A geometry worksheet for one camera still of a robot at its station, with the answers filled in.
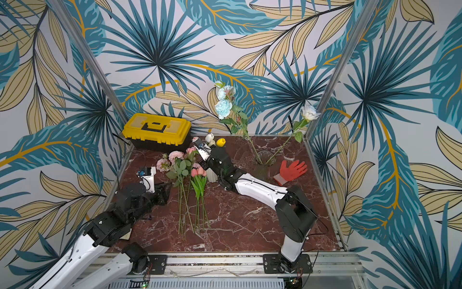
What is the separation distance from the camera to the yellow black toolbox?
99 cm

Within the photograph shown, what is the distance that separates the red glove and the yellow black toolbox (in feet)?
1.87

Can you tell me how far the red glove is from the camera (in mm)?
1023
